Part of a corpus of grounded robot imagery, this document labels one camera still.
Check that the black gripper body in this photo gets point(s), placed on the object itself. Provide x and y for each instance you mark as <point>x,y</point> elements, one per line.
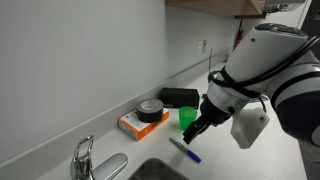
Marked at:
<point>215,111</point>

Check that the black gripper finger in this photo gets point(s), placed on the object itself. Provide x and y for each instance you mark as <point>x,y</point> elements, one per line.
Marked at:
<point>204,124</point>
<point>190,133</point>

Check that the blue capped marker pen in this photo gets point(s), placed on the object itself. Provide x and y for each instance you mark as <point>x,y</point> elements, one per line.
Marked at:
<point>185,150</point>

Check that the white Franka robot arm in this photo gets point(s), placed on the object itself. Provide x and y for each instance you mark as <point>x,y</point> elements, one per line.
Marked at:
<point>276,60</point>

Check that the green plastic cup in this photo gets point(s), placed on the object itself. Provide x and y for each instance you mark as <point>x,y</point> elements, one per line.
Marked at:
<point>186,117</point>

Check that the black rectangular box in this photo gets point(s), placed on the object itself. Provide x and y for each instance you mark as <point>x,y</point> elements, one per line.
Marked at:
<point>180,97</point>

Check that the stainless steel sink basin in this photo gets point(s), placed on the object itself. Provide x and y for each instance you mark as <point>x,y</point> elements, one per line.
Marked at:
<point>156,170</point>

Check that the orange and white flat box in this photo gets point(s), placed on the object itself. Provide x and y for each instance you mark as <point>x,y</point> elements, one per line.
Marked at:
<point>140,128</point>

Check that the red fire extinguisher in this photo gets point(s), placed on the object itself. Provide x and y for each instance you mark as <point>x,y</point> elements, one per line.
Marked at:
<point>238,35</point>

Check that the chrome sink faucet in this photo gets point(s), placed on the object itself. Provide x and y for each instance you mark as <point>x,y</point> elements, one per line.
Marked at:
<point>90,165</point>

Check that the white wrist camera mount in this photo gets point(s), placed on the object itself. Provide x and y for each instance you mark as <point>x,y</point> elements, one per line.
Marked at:
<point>248,128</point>

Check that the black duct tape roll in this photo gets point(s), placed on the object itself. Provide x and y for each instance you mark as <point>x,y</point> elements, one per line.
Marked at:
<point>150,110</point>

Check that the white wall power outlet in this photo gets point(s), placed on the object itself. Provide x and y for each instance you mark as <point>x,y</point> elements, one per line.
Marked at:
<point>200,47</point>

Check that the wooden wall cabinet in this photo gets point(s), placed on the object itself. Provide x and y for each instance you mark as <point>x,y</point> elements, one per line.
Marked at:
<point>216,6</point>

